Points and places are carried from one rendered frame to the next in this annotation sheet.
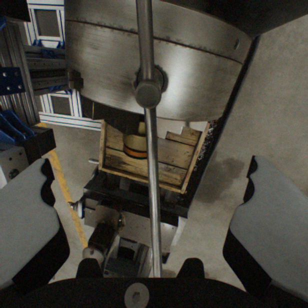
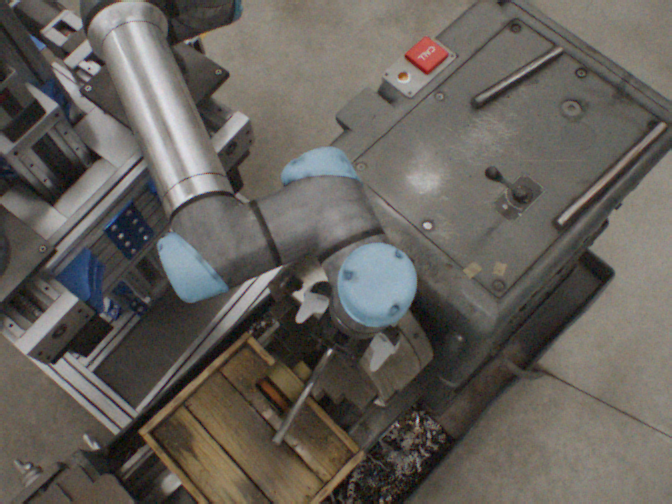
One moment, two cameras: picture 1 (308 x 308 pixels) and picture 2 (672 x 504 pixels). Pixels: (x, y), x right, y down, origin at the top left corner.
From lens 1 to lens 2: 89 cm
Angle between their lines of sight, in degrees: 44
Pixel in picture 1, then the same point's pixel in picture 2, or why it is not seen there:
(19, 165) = (71, 327)
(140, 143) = (288, 382)
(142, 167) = (216, 475)
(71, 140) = not seen: outside the picture
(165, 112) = not seen: hidden behind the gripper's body
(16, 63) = (156, 228)
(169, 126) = (328, 384)
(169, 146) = (286, 462)
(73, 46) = (309, 266)
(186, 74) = not seen: hidden behind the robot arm
